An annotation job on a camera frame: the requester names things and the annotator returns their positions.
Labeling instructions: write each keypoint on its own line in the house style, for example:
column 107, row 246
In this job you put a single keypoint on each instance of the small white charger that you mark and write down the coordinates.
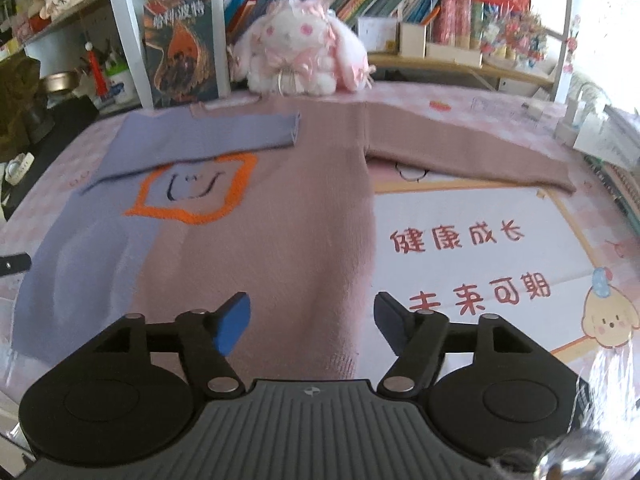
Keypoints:
column 532, row 111

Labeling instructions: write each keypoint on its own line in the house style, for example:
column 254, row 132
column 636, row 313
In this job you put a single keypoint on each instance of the metal bowl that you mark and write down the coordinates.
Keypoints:
column 60, row 82

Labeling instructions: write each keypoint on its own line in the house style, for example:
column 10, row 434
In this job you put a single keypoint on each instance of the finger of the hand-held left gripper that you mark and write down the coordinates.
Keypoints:
column 15, row 265

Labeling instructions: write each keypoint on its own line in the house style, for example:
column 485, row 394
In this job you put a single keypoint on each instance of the stack of notebooks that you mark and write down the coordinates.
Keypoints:
column 615, row 150

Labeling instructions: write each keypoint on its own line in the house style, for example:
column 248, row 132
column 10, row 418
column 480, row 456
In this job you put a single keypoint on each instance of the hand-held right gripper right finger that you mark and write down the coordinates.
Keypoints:
column 390, row 325

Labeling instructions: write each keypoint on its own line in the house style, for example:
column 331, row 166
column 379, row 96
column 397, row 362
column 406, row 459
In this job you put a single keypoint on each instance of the dark cover novel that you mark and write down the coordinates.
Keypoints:
column 180, row 50

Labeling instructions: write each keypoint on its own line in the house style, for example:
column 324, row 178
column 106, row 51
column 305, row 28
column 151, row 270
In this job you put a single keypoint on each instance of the small white square box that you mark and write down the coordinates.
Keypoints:
column 412, row 39

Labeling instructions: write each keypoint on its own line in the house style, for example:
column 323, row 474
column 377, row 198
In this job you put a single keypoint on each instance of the white and pink plush bunny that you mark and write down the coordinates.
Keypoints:
column 290, row 35

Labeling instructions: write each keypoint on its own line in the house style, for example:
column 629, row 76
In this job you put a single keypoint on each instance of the purple and pink sweater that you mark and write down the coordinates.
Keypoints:
column 280, row 240

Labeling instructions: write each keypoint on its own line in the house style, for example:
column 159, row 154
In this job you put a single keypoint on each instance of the white metal bookshelf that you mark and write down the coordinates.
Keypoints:
column 127, row 35

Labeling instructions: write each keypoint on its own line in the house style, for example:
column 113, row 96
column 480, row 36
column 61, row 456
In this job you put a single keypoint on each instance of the flat white box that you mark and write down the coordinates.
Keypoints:
column 452, row 55

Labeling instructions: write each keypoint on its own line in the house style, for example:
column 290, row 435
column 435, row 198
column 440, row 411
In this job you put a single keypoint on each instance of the white wrist watch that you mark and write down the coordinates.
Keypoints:
column 17, row 166

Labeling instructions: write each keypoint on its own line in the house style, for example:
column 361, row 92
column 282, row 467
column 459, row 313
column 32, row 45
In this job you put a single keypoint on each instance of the white memo box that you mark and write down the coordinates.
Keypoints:
column 377, row 34

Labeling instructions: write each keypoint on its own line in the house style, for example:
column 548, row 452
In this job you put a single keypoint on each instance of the white jar with green lid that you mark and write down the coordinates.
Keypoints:
column 122, row 87

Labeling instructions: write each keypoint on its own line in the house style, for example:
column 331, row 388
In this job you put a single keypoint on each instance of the olive green jacket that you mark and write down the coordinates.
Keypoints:
column 17, row 90

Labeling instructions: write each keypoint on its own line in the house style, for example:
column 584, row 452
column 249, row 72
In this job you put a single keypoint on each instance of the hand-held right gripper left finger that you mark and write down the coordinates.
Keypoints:
column 232, row 322

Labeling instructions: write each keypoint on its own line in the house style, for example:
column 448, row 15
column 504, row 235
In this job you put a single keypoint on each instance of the cluster of colourful ornaments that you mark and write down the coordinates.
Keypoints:
column 515, row 40

